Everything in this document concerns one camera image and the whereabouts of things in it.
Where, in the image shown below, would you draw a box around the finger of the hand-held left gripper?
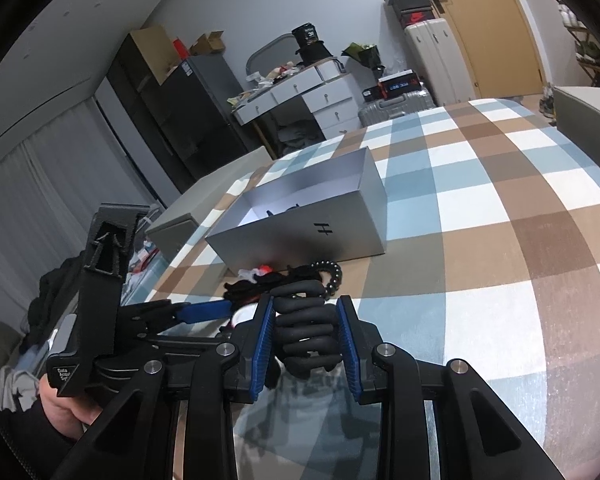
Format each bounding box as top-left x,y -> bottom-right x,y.
120,299 -> 233,328
140,331 -> 226,352

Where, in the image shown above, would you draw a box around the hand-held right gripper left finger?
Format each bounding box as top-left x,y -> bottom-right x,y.
50,295 -> 277,480

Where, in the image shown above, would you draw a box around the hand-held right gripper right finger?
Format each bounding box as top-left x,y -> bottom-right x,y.
336,296 -> 537,480

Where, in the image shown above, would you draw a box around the black glossy spiral hair tie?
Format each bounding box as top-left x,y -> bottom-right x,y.
310,260 -> 343,302

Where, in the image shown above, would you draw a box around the silver cardboard box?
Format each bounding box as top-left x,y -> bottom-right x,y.
205,146 -> 388,273

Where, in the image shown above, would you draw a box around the person's left forearm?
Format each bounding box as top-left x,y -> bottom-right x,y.
0,370 -> 78,480

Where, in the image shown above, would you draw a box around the person's left hand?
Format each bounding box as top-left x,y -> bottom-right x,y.
40,375 -> 103,441

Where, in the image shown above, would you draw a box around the dark clothes pile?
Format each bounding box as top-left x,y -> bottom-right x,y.
27,256 -> 90,343

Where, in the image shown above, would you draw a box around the bedside clutter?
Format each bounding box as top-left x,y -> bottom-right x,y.
122,237 -> 163,283

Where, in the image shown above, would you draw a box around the grey bedside cabinet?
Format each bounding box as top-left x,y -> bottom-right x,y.
145,207 -> 199,262

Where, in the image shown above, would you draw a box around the grey curtain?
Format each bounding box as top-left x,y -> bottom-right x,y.
0,95 -> 182,321

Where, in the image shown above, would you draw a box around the checkered blanket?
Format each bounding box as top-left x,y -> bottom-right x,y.
152,97 -> 600,480

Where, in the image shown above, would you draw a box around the black wardrobe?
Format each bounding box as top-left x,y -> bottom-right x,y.
106,32 -> 259,197

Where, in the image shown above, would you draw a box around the grey clothes under desk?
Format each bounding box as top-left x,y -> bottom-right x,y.
277,121 -> 327,159

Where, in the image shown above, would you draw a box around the desk clutter pile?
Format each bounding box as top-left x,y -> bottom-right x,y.
229,60 -> 307,107

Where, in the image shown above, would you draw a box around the large cardboard box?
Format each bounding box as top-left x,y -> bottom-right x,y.
129,25 -> 188,86

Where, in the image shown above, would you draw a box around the white desk with drawers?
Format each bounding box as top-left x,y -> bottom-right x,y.
232,57 -> 362,161

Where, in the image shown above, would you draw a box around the silver suitcase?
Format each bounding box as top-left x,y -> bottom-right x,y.
357,87 -> 437,128

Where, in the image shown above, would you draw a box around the small cardboard box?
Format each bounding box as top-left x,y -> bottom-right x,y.
189,31 -> 227,57

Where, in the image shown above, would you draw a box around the black box with red print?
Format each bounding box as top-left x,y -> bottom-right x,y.
362,71 -> 424,102

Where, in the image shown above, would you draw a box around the black cylindrical object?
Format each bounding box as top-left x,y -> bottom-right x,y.
291,22 -> 334,68

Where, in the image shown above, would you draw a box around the dark green bouquet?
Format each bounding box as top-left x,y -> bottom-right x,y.
341,41 -> 384,78

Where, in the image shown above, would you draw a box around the cream suitcase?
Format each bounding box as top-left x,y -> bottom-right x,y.
404,17 -> 479,108

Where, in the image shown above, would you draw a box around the wooden door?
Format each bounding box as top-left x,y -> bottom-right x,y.
397,0 -> 547,102

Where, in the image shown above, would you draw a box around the stack of shoe boxes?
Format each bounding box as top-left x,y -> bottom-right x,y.
381,0 -> 439,29

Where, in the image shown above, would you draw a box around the shoe rack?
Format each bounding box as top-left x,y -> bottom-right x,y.
545,0 -> 600,87

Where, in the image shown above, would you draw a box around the grey bed frame panel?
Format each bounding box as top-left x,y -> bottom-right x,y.
551,85 -> 600,132
177,157 -> 277,202

